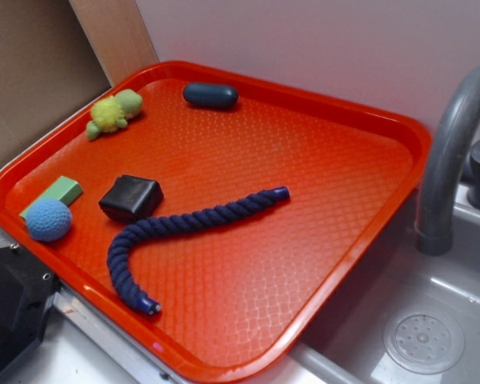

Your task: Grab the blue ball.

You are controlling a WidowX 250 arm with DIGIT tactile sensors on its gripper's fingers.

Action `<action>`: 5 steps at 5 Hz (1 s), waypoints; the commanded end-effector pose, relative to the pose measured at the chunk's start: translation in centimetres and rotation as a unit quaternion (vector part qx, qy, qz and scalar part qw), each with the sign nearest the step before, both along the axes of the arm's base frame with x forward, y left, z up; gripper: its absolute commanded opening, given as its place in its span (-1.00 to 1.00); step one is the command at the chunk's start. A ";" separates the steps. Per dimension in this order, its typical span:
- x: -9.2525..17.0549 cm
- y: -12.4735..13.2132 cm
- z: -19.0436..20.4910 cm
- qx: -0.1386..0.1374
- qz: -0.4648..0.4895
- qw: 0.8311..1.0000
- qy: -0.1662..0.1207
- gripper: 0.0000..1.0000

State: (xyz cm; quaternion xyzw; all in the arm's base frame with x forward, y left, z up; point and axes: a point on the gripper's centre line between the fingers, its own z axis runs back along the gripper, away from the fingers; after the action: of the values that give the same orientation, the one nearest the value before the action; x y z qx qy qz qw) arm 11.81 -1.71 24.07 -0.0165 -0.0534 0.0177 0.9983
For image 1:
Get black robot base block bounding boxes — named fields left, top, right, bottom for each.
left=0, top=246, right=58, bottom=378

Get light blue textured ball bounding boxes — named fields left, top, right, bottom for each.
left=25, top=198, right=73, bottom=242

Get red plastic tray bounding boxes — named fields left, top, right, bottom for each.
left=0, top=62, right=431, bottom=383

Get dark blue capsule object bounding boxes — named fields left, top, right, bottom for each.
left=182, top=82, right=239, bottom=109

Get black square block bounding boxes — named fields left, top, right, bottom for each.
left=98, top=174, right=164, bottom=223

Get green yellow plush toy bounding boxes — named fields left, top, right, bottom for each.
left=86, top=89, right=143, bottom=141

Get green rectangular block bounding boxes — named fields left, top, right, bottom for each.
left=19, top=176, right=83, bottom=219

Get grey toy sink basin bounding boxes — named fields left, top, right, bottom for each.
left=290, top=186, right=480, bottom=383

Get wooden board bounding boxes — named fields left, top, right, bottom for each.
left=70, top=0, right=159, bottom=86

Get grey curved faucet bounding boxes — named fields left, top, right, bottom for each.
left=414, top=66, right=480, bottom=256

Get dark blue twisted rope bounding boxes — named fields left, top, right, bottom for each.
left=106, top=185, right=291, bottom=318

